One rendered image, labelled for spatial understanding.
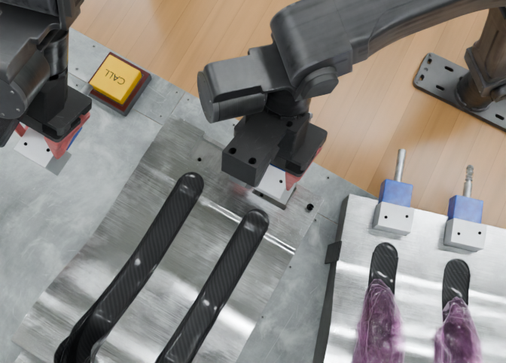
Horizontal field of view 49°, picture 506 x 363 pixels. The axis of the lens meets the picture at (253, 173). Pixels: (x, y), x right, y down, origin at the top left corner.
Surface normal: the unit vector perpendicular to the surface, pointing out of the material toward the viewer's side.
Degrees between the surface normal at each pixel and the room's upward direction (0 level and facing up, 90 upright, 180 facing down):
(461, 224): 0
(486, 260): 0
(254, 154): 23
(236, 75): 9
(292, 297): 0
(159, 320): 28
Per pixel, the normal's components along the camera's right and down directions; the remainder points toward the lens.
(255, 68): 0.19, -0.29
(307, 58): -0.41, -0.09
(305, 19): -0.17, -0.18
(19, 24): 0.14, -0.64
